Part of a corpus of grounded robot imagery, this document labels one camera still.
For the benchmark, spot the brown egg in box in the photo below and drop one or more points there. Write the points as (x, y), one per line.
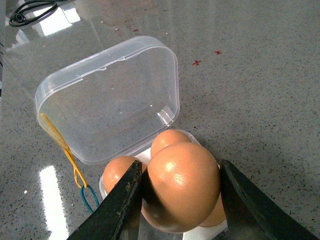
(165, 143)
(217, 216)
(115, 169)

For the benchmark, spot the blue rubber band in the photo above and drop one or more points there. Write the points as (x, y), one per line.
(87, 194)

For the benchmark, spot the brown egg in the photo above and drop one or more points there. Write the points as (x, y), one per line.
(115, 169)
(181, 186)
(217, 216)
(165, 143)

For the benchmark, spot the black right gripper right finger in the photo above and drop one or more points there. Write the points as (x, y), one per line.
(251, 214)

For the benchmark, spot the clear plastic egg box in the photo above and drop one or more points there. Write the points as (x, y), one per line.
(115, 103)

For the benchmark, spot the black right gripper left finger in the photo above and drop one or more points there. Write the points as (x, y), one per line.
(118, 216)

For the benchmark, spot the yellow rubber band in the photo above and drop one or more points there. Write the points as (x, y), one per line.
(58, 138)

